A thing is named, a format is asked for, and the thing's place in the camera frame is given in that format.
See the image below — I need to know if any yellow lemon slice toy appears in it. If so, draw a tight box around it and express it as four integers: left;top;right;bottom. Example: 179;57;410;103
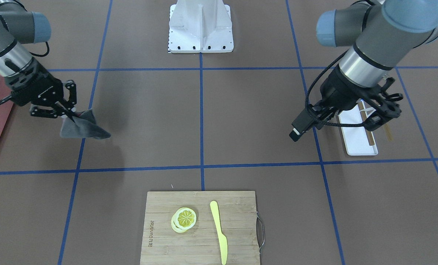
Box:
171;207;197;233

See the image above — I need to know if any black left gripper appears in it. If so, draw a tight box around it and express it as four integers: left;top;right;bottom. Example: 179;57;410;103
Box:
289;66;380;142

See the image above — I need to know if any grey pink cloth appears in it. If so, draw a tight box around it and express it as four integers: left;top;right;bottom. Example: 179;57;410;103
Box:
60;109;111;139

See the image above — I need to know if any white pedestal column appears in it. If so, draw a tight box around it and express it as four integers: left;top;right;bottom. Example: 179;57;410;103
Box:
167;0;234;53

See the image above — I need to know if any white rectangular tray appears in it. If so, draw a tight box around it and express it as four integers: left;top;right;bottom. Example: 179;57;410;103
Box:
338;105;378;156

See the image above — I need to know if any brown table mat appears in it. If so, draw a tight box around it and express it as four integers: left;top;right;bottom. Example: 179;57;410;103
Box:
0;0;438;265

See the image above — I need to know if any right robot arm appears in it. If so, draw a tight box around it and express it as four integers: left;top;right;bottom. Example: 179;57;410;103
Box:
0;0;79;120

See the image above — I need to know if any bamboo cutting board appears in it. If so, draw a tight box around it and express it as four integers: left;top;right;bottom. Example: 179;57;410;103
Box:
139;191;261;265

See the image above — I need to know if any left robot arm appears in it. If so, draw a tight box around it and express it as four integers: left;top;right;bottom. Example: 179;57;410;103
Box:
289;0;438;141

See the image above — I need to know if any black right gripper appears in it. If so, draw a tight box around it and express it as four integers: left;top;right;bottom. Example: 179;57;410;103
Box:
6;61;79;122

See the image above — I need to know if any wooden chopstick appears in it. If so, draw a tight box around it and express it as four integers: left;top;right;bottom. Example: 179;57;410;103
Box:
357;101;375;146
383;123;394;142

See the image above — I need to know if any yellow plastic knife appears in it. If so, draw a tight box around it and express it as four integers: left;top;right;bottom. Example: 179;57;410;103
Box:
209;200;229;265

